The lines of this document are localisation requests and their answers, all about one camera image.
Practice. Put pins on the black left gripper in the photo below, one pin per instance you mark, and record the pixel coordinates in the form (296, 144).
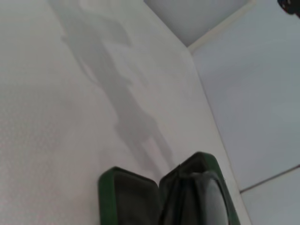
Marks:
(290, 5)

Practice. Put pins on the green glasses case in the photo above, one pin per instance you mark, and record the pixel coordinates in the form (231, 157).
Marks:
(136, 201)

